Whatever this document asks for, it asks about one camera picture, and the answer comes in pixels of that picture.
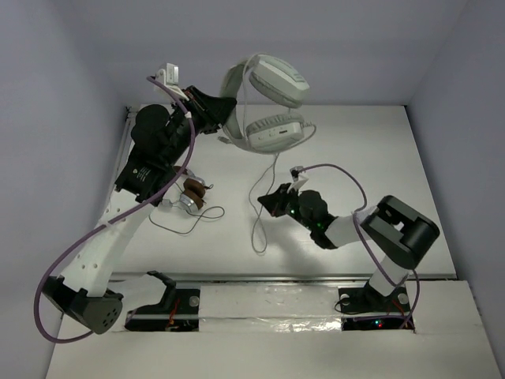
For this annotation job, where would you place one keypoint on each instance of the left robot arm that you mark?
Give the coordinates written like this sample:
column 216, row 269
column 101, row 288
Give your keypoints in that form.
column 163, row 142

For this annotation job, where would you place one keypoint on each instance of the aluminium rail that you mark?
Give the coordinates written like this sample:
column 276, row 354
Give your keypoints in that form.
column 130, row 115
column 200, row 277

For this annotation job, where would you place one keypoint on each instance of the aluminium rail left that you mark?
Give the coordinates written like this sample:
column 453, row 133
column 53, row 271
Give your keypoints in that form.
column 130, row 115

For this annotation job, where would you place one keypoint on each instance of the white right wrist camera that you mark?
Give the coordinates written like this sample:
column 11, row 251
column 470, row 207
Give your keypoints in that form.
column 298, row 178

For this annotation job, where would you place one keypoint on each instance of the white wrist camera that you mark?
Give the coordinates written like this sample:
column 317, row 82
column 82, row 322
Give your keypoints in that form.
column 298, row 178
column 168, row 75

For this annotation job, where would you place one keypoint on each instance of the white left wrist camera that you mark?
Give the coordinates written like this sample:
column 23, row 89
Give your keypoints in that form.
column 168, row 75

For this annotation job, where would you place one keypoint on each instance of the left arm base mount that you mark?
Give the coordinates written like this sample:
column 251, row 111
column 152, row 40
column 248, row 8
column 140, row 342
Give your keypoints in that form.
column 176, row 310

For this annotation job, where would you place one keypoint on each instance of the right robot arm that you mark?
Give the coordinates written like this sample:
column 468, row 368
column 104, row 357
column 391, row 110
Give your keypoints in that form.
column 396, row 236

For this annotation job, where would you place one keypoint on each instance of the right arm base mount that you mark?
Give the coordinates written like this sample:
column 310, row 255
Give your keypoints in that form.
column 364, row 309

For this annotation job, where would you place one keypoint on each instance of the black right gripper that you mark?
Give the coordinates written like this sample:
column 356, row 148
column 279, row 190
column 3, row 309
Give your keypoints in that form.
column 276, row 200

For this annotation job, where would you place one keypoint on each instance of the aluminium rail front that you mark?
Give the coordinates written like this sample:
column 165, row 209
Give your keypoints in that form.
column 200, row 277

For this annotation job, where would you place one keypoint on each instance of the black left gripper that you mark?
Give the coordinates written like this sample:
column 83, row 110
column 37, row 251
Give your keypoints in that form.
column 203, row 113

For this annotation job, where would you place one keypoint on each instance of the white over-ear headphones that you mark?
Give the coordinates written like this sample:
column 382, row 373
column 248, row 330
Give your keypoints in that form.
column 278, row 82

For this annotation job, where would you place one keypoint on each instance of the brown over-ear headphones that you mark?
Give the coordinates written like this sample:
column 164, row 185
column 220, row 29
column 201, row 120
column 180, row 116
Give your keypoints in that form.
column 191, row 198

